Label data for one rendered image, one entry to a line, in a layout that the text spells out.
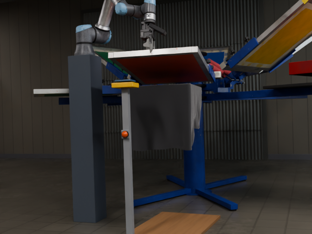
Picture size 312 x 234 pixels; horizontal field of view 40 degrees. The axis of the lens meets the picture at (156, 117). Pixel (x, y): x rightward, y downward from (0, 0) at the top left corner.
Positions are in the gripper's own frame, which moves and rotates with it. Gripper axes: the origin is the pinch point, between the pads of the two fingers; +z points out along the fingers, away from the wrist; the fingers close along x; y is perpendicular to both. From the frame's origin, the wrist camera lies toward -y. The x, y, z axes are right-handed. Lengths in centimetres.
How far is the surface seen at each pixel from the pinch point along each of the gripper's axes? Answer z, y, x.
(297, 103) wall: -39, -113, -414
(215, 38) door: -146, 7, -401
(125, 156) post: 67, 13, 11
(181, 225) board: 110, -12, -34
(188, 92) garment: 25.0, -20.9, -10.3
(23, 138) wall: -1, 377, -463
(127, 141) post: 58, 11, 12
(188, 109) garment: 36.0, -20.8, -12.4
